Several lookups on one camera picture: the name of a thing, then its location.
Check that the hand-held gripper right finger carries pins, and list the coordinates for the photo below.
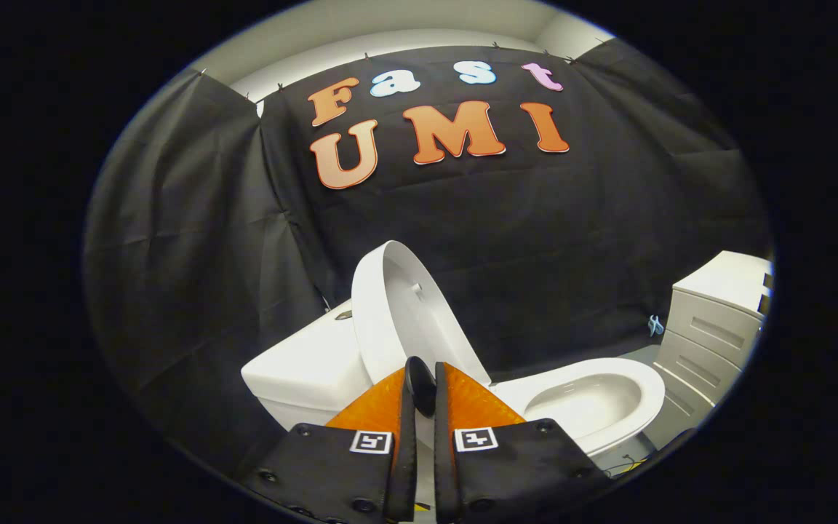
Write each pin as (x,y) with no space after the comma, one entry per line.
(442,451)

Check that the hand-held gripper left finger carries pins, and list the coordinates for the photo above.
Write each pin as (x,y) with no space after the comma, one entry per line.
(406,451)

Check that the white toilet lid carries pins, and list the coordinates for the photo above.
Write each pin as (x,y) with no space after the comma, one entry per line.
(404,313)

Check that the white toilet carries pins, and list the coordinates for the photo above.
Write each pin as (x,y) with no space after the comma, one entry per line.
(302,371)

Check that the blue clip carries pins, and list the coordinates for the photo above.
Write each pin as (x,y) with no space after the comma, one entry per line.
(655,324)

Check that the black backdrop cloth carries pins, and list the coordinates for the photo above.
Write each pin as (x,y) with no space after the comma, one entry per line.
(535,218)

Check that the white drawer cabinet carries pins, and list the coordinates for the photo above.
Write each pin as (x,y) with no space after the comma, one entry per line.
(710,327)

